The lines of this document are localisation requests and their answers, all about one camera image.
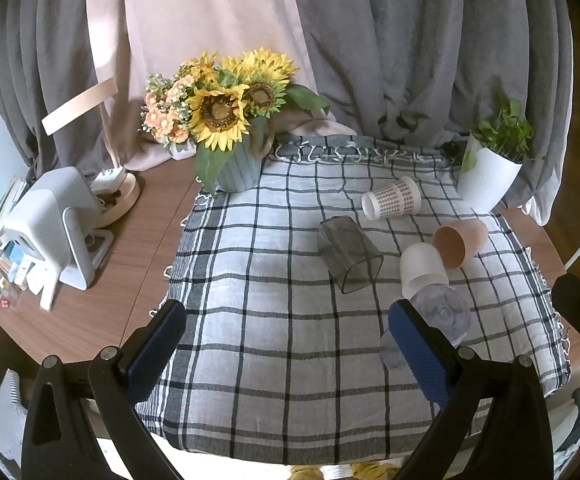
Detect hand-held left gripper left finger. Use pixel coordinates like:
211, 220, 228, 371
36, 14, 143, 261
21, 299, 188, 480

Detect white power adapter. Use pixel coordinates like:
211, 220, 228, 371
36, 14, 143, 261
91, 167, 126, 194

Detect green leafy plant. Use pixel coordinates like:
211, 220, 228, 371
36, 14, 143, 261
461, 91, 537, 173

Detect pink curtain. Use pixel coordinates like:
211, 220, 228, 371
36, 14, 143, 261
84, 0, 358, 173

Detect grey curtain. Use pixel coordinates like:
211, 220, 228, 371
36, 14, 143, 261
290, 0, 575, 227
0, 0, 116, 187

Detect small white boxes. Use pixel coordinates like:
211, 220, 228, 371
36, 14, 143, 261
0, 240, 61, 312

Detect white box device on stand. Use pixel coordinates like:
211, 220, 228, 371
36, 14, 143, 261
1, 166, 114, 292

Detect sunflower bouquet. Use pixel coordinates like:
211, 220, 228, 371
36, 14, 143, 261
140, 47, 331, 197

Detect white desk lamp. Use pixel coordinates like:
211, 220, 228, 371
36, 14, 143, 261
41, 78, 143, 228

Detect pink cup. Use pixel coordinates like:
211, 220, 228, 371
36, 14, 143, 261
431, 218, 489, 270

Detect dark transparent square cup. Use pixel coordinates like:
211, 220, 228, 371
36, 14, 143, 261
317, 215, 385, 295

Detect stack of books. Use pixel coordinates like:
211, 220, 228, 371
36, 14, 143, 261
0, 176, 31, 261

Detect white plant pot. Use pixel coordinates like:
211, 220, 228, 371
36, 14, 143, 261
456, 132, 524, 212

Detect grey ribbed vase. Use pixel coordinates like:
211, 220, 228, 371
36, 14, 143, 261
214, 116, 277, 194

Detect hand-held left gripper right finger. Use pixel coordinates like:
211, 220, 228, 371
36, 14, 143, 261
388, 297, 555, 480

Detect white ribbed object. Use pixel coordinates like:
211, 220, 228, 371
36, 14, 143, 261
0, 369, 31, 442

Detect patterned paper cup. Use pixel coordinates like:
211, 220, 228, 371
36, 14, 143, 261
361, 176, 423, 222

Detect white cup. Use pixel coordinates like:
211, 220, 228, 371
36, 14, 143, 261
399, 242, 450, 299

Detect black white plaid cloth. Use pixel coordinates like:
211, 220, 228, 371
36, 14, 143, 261
134, 135, 572, 466

